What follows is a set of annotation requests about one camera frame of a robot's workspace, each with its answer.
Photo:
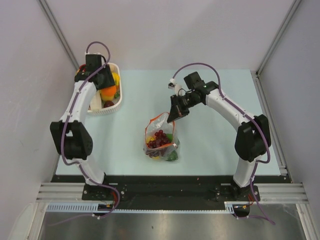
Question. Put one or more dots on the white plastic basket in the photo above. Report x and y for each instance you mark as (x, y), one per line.
(117, 101)

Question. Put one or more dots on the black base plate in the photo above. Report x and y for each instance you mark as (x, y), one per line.
(167, 191)

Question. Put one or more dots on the green white leek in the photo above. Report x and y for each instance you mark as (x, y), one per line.
(96, 102)

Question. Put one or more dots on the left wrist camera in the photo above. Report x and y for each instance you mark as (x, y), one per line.
(92, 53)

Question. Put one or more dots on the clear orange zip bag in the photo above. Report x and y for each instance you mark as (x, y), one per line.
(157, 123)

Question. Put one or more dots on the dark purple plum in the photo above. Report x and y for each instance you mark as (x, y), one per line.
(108, 104)

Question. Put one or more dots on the aluminium post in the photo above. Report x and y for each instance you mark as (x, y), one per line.
(49, 15)
(279, 35)

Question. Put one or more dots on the white cable duct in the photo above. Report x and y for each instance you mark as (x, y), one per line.
(102, 208)

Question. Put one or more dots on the aluminium front rail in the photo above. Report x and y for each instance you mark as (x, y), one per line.
(270, 193)

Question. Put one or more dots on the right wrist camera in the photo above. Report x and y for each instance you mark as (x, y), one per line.
(177, 88)

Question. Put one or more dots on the dark grape bunch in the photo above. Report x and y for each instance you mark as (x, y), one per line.
(160, 140)

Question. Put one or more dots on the right aluminium post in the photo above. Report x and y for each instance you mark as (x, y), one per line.
(279, 35)

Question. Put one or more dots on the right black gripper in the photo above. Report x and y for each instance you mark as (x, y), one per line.
(178, 111)

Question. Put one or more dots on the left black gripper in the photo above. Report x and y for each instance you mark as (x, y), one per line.
(110, 81)

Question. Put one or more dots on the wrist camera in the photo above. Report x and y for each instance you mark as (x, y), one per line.
(177, 88)
(92, 53)

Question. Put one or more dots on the red bell pepper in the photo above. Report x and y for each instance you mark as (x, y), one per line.
(81, 67)

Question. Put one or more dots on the left aluminium post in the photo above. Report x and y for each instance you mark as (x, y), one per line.
(49, 15)

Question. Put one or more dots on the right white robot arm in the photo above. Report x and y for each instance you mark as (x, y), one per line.
(253, 138)

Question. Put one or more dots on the yellow bell pepper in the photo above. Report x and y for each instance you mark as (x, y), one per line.
(151, 144)

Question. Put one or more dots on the yellow banana bunch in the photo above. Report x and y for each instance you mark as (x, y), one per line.
(116, 78)

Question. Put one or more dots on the orange fruit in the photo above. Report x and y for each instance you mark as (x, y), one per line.
(108, 92)

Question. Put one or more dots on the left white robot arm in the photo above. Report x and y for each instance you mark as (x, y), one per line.
(71, 139)

